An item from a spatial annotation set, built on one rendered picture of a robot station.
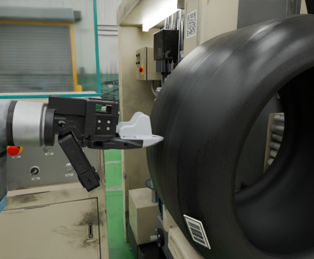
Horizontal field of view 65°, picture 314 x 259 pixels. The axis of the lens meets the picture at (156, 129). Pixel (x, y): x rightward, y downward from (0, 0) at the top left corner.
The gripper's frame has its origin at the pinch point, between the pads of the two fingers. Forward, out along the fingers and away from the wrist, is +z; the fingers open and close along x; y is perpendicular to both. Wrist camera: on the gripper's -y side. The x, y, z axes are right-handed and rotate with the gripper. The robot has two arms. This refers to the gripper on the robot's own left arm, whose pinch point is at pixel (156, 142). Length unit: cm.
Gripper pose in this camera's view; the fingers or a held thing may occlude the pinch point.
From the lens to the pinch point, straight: 48.8
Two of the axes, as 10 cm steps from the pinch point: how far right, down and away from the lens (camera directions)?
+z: 9.5, 0.6, 3.2
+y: 1.2, -9.8, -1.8
